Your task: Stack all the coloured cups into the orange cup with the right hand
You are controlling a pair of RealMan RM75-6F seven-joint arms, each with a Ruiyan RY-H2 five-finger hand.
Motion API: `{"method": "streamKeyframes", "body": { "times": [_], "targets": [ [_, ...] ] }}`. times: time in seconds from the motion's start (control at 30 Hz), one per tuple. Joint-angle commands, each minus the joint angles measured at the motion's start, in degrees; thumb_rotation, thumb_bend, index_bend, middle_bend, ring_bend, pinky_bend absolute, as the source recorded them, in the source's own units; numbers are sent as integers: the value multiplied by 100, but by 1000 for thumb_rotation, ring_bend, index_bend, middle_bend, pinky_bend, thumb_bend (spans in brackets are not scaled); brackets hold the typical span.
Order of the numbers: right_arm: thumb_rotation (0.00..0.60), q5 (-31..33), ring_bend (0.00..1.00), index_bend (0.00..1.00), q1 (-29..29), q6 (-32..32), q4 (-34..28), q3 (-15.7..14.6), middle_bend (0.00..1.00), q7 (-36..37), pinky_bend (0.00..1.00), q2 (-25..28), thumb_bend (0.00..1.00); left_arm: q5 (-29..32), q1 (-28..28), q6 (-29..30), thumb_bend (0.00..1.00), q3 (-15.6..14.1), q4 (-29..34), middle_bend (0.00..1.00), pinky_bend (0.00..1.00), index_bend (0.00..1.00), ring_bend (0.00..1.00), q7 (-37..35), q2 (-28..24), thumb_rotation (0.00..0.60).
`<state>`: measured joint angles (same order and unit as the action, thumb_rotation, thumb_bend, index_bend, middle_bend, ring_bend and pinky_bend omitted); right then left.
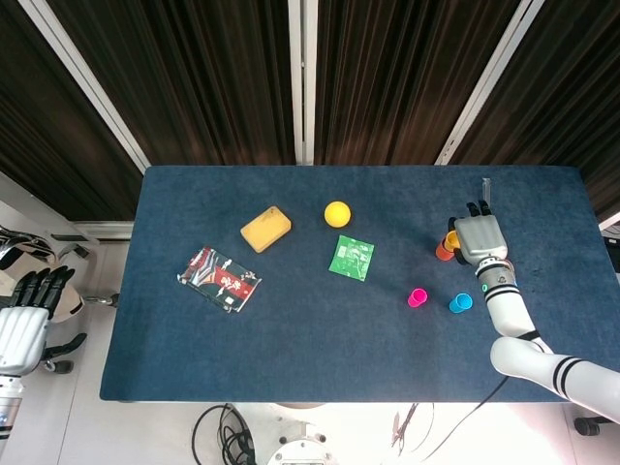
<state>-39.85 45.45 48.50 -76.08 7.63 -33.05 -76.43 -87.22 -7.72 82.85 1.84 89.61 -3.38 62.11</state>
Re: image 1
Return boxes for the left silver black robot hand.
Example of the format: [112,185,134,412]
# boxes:
[0,265,88,374]

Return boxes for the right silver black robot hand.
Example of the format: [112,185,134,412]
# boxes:
[445,199,510,266]

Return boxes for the cyan plastic cup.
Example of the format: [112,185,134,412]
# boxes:
[448,292,474,315]

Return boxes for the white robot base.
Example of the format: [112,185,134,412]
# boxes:
[265,401,340,465]

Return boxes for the orange plastic cup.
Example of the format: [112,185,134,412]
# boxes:
[434,234,459,262]

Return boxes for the black white patterned bag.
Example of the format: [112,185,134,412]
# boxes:
[0,225,52,272]

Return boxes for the green sachet packet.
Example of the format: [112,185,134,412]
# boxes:
[327,234,376,282]

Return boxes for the yellow ball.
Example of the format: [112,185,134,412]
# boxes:
[324,201,353,230]

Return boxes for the dark brown curtain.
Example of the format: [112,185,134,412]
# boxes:
[46,0,297,169]
[453,0,620,219]
[314,0,522,166]
[0,0,142,222]

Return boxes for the blue velvet tablecloth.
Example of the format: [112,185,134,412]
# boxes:
[99,165,606,403]

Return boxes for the dark printed snack packet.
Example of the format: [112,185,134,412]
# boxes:
[176,245,264,315]

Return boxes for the yellow sponge block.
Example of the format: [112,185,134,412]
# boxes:
[239,204,294,254]

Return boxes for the black caster wheel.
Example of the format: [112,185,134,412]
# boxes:
[573,416,614,438]

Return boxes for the white frame post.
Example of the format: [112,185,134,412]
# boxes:
[288,0,317,167]
[434,0,534,167]
[18,0,149,174]

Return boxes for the thin black cable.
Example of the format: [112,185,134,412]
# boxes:
[425,375,510,459]

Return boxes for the thin red wires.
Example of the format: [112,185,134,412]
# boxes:
[389,401,436,456]

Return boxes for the black cable bundle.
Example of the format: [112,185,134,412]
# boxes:
[191,402,258,465]

